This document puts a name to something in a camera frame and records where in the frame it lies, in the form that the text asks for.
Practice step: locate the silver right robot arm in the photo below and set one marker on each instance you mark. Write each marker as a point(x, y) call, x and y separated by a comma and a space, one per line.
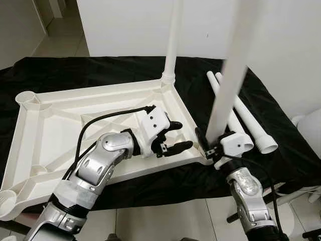
point(246, 186)

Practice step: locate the black metal stand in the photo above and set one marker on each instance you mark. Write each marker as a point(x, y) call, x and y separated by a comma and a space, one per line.
point(311, 235)

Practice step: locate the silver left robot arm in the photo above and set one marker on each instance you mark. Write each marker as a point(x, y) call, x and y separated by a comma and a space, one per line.
point(100, 155)

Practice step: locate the black cloth cover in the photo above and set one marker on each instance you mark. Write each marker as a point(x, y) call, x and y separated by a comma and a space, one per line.
point(195, 95)

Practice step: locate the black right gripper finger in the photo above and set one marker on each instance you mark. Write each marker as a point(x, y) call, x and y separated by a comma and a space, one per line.
point(201, 138)

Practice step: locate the white plastic table leg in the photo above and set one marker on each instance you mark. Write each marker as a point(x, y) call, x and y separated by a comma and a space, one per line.
point(230, 75)
point(173, 35)
point(256, 125)
point(238, 130)

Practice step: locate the white plastic table top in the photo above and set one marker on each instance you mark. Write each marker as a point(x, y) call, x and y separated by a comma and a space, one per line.
point(30, 150)

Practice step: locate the black metal frame bar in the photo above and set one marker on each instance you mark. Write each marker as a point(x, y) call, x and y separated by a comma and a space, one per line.
point(271, 193)

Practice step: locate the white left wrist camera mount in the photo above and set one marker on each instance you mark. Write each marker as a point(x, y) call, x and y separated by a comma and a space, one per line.
point(153, 120)

